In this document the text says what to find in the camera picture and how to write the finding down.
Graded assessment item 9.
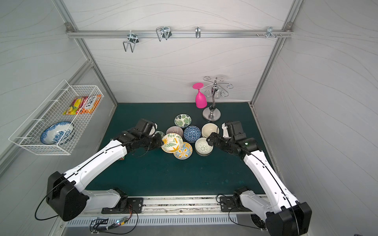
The green monstera leaf bowl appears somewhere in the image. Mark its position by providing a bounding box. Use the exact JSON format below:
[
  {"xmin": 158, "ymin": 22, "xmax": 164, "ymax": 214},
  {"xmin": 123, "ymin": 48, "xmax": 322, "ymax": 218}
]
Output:
[{"xmin": 154, "ymin": 131, "xmax": 165, "ymax": 138}]

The green lattice pattern bowl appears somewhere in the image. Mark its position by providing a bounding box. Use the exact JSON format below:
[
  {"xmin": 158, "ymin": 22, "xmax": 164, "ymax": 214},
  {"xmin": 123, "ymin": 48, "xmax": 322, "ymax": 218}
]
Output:
[{"xmin": 195, "ymin": 137, "xmax": 213, "ymax": 153}]

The yellow flower leaf bowl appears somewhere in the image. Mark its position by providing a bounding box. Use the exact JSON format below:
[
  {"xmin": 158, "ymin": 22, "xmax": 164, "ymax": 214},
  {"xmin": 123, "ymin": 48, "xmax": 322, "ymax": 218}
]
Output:
[{"xmin": 161, "ymin": 133, "xmax": 183, "ymax": 153}]

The blue triangle pattern bowl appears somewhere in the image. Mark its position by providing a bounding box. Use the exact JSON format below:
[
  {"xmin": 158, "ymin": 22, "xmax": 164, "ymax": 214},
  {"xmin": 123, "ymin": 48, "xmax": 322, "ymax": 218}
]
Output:
[{"xmin": 183, "ymin": 125, "xmax": 201, "ymax": 143}]

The yellow blue floral bowl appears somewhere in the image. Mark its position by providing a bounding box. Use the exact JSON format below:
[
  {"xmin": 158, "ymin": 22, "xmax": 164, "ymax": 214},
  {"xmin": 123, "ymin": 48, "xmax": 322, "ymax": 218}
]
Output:
[{"xmin": 174, "ymin": 142, "xmax": 193, "ymax": 160}]

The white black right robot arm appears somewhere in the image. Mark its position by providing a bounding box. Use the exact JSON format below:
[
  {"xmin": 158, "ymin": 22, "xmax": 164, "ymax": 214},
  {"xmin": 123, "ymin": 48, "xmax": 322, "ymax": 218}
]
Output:
[{"xmin": 206, "ymin": 132, "xmax": 312, "ymax": 236}]

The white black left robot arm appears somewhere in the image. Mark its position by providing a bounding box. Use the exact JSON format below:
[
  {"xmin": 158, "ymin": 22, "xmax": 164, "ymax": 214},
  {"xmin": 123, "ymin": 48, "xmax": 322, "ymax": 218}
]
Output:
[{"xmin": 46, "ymin": 119, "xmax": 163, "ymax": 221}]

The silver glass holder stand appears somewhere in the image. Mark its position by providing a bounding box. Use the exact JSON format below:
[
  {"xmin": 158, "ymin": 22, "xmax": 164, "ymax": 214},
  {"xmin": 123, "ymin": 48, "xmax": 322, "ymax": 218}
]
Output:
[{"xmin": 200, "ymin": 76, "xmax": 234, "ymax": 123}]

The pink wine glass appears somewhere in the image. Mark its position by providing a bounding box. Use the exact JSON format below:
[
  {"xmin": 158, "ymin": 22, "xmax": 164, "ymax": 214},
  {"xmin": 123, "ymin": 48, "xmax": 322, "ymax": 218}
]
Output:
[{"xmin": 193, "ymin": 83, "xmax": 207, "ymax": 109}]

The colourful snack packet in basket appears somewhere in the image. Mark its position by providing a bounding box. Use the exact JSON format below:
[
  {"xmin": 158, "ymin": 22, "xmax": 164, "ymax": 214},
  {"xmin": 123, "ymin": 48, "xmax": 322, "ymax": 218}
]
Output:
[{"xmin": 63, "ymin": 94, "xmax": 102, "ymax": 115}]

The white vented strip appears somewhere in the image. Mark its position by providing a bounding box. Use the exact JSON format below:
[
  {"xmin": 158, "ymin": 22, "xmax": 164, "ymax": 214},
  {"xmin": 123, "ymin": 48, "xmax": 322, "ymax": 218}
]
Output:
[{"xmin": 66, "ymin": 214, "xmax": 238, "ymax": 227}]

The blue white bowl in basket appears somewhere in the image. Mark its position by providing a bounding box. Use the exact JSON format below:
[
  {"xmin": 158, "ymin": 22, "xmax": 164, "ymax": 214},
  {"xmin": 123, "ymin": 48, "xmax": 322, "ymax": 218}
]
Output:
[{"xmin": 40, "ymin": 121, "xmax": 74, "ymax": 145}]

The metal double hook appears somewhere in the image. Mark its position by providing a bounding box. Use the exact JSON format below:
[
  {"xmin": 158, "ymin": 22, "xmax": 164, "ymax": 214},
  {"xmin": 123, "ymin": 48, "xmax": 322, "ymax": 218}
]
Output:
[
  {"xmin": 123, "ymin": 31, "xmax": 139, "ymax": 53},
  {"xmin": 156, "ymin": 26, "xmax": 172, "ymax": 41}
]

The small metal hook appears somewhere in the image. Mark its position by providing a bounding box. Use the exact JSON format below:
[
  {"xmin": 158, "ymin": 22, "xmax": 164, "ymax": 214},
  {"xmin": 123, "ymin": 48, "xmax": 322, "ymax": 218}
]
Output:
[{"xmin": 195, "ymin": 27, "xmax": 201, "ymax": 39}]

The metal hook right end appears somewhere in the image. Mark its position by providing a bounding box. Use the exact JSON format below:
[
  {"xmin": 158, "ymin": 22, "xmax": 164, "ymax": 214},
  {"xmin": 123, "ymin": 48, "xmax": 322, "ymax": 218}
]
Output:
[{"xmin": 256, "ymin": 27, "xmax": 282, "ymax": 38}]

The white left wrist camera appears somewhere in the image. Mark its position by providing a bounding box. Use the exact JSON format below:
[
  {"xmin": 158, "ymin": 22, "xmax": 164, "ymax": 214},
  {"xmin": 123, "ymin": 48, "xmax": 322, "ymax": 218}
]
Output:
[{"xmin": 149, "ymin": 123, "xmax": 157, "ymax": 136}]

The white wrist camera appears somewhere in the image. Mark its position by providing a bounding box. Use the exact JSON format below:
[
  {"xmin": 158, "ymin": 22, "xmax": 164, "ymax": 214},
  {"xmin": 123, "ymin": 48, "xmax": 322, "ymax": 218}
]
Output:
[
  {"xmin": 149, "ymin": 123, "xmax": 157, "ymax": 136},
  {"xmin": 221, "ymin": 123, "xmax": 230, "ymax": 139}
]

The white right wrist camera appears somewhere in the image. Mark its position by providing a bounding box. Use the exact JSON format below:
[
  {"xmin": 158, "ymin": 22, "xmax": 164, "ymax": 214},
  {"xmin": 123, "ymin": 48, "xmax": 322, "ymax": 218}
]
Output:
[{"xmin": 221, "ymin": 123, "xmax": 230, "ymax": 139}]

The black cable right base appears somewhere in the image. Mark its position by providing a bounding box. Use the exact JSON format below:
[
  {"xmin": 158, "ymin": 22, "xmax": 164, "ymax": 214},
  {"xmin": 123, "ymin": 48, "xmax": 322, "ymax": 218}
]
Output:
[{"xmin": 215, "ymin": 194, "xmax": 266, "ymax": 231}]

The black cable base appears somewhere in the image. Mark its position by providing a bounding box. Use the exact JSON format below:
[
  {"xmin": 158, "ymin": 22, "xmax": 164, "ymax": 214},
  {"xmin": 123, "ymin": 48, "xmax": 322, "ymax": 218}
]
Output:
[
  {"xmin": 215, "ymin": 194, "xmax": 266, "ymax": 231},
  {"xmin": 88, "ymin": 205, "xmax": 141, "ymax": 235}
]

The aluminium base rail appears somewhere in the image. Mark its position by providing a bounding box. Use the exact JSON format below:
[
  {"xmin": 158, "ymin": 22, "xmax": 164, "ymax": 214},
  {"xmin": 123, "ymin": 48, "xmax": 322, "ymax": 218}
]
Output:
[{"xmin": 58, "ymin": 193, "xmax": 296, "ymax": 217}]

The white wire basket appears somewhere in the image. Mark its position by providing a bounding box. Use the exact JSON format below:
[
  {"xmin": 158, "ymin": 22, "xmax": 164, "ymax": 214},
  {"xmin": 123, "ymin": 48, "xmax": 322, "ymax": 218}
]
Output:
[{"xmin": 9, "ymin": 80, "xmax": 104, "ymax": 155}]

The black cable left base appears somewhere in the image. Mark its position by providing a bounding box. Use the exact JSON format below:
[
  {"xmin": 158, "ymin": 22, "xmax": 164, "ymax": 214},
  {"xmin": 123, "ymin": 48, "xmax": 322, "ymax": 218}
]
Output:
[{"xmin": 88, "ymin": 205, "xmax": 141, "ymax": 235}]

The aluminium top rail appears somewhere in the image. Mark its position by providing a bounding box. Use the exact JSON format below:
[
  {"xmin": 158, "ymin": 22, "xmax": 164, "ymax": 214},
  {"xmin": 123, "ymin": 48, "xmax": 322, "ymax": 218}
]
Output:
[{"xmin": 67, "ymin": 29, "xmax": 294, "ymax": 39}]

